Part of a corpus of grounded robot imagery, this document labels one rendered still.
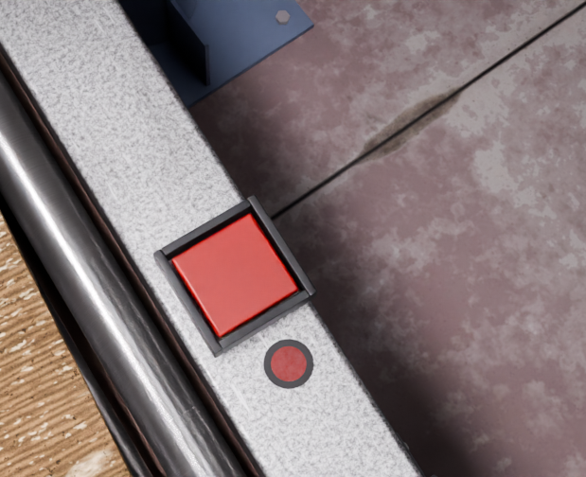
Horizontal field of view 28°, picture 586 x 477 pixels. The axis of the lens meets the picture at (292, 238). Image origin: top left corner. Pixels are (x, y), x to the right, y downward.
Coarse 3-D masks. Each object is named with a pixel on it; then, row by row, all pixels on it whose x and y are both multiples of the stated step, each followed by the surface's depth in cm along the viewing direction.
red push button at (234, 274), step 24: (216, 240) 76; (240, 240) 76; (264, 240) 76; (192, 264) 75; (216, 264) 75; (240, 264) 75; (264, 264) 75; (192, 288) 75; (216, 288) 75; (240, 288) 75; (264, 288) 75; (288, 288) 75; (216, 312) 74; (240, 312) 74
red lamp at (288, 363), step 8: (280, 352) 75; (288, 352) 75; (296, 352) 75; (272, 360) 75; (280, 360) 75; (288, 360) 75; (296, 360) 75; (304, 360) 75; (272, 368) 75; (280, 368) 75; (288, 368) 75; (296, 368) 75; (304, 368) 75; (280, 376) 75; (288, 376) 75; (296, 376) 75
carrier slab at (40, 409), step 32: (0, 224) 74; (0, 256) 74; (0, 288) 73; (32, 288) 73; (0, 320) 73; (32, 320) 73; (0, 352) 72; (32, 352) 72; (64, 352) 72; (0, 384) 72; (32, 384) 72; (64, 384) 72; (0, 416) 71; (32, 416) 71; (64, 416) 71; (96, 416) 71; (0, 448) 71; (32, 448) 71; (64, 448) 71; (96, 448) 71
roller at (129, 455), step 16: (48, 304) 76; (64, 336) 75; (80, 368) 75; (96, 384) 75; (96, 400) 74; (112, 416) 74; (112, 432) 73; (128, 448) 73; (128, 464) 73; (144, 464) 74
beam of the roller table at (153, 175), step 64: (0, 0) 81; (64, 0) 81; (64, 64) 80; (128, 64) 80; (64, 128) 78; (128, 128) 79; (192, 128) 79; (128, 192) 78; (192, 192) 78; (128, 256) 78; (320, 320) 76; (256, 384) 75; (320, 384) 75; (256, 448) 73; (320, 448) 74; (384, 448) 74
